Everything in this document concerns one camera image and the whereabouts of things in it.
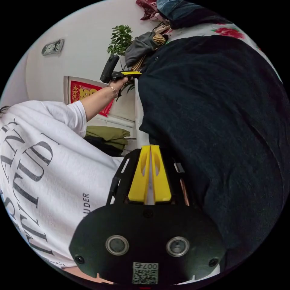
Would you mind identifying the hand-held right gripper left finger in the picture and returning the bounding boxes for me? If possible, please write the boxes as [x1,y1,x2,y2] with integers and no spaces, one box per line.
[127,145,151,202]

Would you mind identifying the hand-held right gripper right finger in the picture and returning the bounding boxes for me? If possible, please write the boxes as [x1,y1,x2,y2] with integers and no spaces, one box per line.
[150,145,172,202]

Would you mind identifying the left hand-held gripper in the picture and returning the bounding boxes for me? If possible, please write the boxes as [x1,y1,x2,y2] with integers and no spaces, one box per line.
[110,71,143,84]

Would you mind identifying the black jeans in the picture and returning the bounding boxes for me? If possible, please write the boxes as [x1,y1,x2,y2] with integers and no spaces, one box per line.
[135,35,288,272]

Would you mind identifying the person's left forearm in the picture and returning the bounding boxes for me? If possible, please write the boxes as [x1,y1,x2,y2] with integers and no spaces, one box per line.
[81,85,119,122]

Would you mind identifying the person's left hand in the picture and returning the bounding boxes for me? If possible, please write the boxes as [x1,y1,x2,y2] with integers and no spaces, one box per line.
[108,77,134,92]

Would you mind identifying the pile of clothes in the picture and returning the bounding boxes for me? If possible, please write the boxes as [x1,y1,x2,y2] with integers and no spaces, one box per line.
[124,0,233,71]

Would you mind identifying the green potted plant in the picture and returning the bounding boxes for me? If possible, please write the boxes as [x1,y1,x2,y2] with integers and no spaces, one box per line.
[107,24,137,102]

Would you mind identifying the olive green folded clothes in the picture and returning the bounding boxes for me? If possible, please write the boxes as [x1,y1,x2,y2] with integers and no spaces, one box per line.
[85,125,131,157]

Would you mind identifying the person's body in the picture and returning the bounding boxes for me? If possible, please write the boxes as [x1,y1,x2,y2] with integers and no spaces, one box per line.
[0,100,124,285]

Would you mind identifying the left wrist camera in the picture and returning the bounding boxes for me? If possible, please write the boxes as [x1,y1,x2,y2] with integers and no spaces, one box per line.
[100,54,120,84]

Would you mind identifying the silver wall clock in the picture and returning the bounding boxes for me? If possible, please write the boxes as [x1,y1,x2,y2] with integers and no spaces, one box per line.
[41,39,65,56]

